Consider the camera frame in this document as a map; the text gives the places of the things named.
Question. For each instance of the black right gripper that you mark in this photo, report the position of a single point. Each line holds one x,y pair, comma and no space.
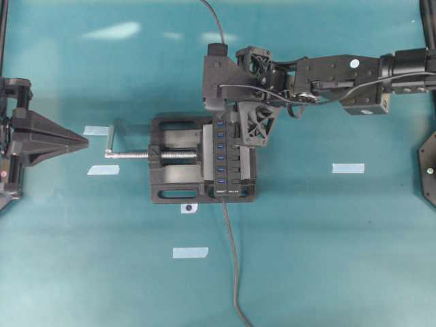
261,86

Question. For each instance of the black frame post top right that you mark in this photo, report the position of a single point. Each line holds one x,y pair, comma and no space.
427,12

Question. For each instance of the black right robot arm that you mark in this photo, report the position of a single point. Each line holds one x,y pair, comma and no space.
362,85

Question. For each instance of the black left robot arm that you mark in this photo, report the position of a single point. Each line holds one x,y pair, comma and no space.
15,93

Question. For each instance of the blue tape strip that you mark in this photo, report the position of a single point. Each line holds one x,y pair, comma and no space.
95,130
190,252
348,168
103,170

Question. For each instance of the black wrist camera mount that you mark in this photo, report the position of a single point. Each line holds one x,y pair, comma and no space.
219,70

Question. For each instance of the blue tape strip upper left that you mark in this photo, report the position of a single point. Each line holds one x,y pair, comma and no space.
95,130

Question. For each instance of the blue tape strip middle left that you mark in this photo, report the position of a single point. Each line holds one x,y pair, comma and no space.
103,170

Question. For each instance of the black multi-port USB hub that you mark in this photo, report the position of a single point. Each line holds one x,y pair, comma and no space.
226,155

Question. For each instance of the small white marker with dot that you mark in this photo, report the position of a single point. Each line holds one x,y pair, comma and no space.
189,208

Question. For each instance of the black bench vise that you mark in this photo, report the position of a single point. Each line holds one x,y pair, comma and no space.
180,160

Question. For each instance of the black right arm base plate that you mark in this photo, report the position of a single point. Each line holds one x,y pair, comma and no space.
426,160

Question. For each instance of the black frame post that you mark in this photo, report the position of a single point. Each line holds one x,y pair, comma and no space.
427,12
4,13

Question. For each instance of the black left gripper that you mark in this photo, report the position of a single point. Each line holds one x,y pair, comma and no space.
36,138

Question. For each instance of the blue tape strip right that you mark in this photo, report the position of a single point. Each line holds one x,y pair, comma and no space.
348,168

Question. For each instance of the blue tape strip bottom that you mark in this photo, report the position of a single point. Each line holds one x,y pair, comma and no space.
190,252

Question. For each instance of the black frame post top left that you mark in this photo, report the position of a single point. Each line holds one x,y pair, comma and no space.
4,13

